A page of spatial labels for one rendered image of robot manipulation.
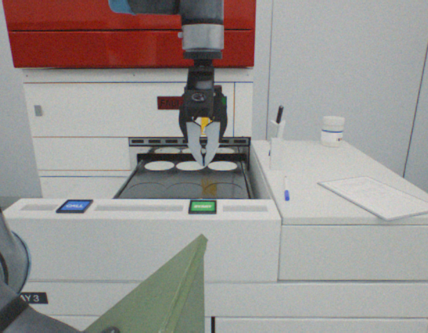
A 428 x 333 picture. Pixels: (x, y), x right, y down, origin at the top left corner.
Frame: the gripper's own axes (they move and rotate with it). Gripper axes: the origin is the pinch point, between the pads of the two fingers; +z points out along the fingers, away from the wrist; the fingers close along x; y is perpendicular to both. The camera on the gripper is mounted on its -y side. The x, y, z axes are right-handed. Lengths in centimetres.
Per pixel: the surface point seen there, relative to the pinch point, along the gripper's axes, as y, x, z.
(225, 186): 27.4, -5.5, 16.1
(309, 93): 205, -79, 7
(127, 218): -4.2, 14.5, 9.9
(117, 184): 50, 33, 24
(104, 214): -2.8, 19.4, 9.9
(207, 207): -0.2, -0.7, 9.6
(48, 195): 59, 63, 32
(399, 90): 204, -151, 4
